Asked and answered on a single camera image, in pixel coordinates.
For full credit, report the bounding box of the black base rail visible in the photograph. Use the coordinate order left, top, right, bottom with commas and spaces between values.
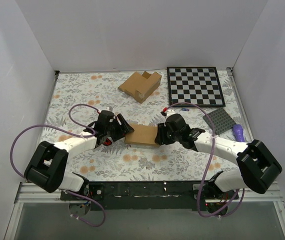
59, 180, 241, 212

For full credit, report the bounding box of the purple toy microphone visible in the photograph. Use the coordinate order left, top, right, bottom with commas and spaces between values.
232, 124, 246, 143

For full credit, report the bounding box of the small blue battery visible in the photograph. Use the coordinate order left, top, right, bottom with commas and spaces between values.
181, 108, 190, 112

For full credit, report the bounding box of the brown cardboard box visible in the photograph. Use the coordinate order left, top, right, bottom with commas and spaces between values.
124, 124, 159, 147
118, 71, 162, 104

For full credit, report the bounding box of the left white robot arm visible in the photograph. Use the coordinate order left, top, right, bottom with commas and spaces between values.
24, 110, 134, 200

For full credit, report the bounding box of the grey studded baseplate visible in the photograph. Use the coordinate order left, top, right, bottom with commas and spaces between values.
203, 107, 236, 135

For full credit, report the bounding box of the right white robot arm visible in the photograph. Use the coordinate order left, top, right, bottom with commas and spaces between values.
155, 113, 283, 199

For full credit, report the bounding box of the red black utility knife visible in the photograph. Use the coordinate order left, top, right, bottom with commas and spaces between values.
103, 139, 112, 146

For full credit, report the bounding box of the floral table mat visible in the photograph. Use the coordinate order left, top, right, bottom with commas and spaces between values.
40, 69, 237, 181

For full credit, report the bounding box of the black white chessboard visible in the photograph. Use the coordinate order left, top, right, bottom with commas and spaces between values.
166, 66, 226, 108

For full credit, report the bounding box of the open brown cardboard box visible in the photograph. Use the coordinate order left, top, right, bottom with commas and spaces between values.
118, 71, 162, 104

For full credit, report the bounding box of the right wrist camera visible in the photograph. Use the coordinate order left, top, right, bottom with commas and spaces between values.
160, 107, 176, 119

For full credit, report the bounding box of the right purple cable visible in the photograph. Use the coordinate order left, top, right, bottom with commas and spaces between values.
167, 102, 246, 218

